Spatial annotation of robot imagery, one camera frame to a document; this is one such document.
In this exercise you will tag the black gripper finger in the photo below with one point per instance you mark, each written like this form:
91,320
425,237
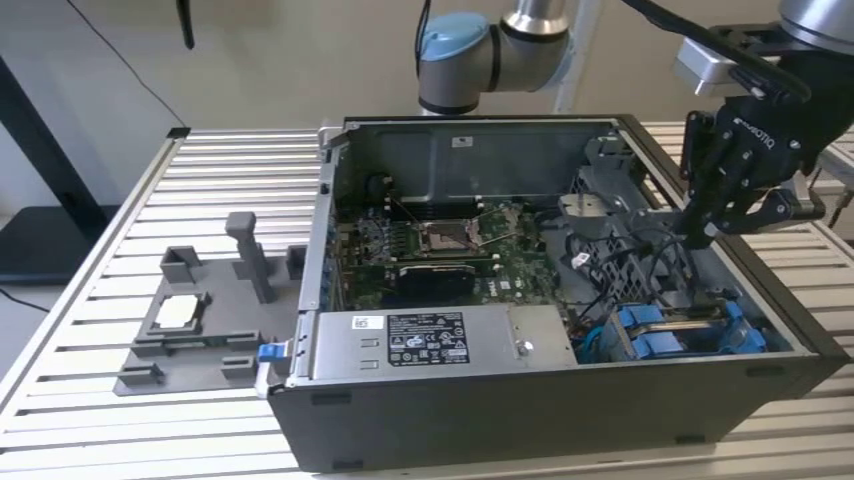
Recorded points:
755,215
701,200

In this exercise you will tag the CPU socket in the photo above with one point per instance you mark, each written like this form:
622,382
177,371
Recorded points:
448,237

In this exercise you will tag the grey parts rack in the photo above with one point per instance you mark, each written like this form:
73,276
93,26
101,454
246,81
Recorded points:
221,350

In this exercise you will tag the silver power supply unit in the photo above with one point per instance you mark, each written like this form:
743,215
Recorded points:
428,345

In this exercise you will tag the hard disk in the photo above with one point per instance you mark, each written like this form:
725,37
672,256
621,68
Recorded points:
695,325

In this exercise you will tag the blue case latch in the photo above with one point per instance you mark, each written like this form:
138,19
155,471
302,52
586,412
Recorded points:
270,352

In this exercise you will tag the green motherboard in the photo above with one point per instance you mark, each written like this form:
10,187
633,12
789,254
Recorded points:
514,270

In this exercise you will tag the black monitor stand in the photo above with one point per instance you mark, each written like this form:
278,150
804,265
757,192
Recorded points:
41,200

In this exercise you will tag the black perforated drive cage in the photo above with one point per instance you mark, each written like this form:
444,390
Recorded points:
604,260

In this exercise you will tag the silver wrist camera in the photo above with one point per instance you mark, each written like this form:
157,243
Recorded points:
701,65

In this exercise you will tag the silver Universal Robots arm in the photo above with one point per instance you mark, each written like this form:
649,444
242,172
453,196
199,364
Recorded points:
468,65

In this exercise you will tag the white label on case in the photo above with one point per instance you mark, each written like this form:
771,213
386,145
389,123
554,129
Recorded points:
462,141

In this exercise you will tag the blue carrier tab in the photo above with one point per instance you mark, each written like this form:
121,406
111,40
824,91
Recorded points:
657,346

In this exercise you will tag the grey disk bay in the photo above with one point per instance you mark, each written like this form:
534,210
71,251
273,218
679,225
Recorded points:
748,310

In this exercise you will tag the silver CPU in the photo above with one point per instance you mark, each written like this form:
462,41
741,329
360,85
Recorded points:
179,311

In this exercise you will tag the black open PC case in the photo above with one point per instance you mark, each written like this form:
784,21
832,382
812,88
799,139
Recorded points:
508,425

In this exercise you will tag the silver metal bracket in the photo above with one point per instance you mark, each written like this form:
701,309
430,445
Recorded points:
582,206

